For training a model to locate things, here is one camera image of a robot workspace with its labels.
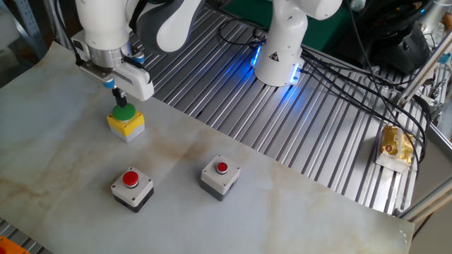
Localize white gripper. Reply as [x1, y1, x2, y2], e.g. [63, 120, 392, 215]
[70, 30, 155, 108]

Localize green button yellow box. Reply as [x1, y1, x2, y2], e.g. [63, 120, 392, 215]
[107, 102, 145, 144]

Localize large red button box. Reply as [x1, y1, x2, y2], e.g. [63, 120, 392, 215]
[110, 166, 155, 214]

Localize small red button box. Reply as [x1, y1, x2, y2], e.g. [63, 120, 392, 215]
[198, 153, 242, 202]

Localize orange button box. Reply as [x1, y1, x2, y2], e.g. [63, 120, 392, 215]
[0, 235, 31, 254]

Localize marble pattern mat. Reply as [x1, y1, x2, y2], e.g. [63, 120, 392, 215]
[0, 41, 416, 254]

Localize green panel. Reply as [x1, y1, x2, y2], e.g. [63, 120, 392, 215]
[222, 0, 354, 54]

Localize yellow snack packet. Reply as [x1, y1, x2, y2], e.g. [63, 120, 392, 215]
[374, 123, 415, 174]

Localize black racing wheel controller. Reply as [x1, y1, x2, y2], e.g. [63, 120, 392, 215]
[331, 0, 436, 75]

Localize silver gripper-mounted camera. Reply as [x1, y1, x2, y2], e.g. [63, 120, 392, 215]
[78, 63, 116, 90]

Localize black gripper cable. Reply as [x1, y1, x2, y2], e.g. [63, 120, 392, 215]
[121, 52, 151, 77]

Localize black camera cable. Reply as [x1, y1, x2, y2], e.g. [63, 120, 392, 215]
[52, 0, 85, 68]

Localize black velcro strap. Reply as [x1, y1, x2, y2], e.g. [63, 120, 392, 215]
[129, 0, 151, 31]

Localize grey metal post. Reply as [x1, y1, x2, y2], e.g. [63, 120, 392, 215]
[44, 0, 73, 50]

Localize blue slotted shelf post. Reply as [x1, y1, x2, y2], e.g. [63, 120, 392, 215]
[12, 0, 49, 61]

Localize thick black base cable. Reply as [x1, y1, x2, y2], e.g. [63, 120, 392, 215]
[218, 17, 430, 165]

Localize thin black cable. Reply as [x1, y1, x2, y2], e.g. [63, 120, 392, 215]
[347, 0, 423, 174]

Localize aluminium frame bar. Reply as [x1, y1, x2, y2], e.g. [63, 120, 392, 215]
[395, 30, 452, 107]

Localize aluminium frame rail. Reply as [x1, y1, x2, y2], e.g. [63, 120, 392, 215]
[395, 176, 452, 222]

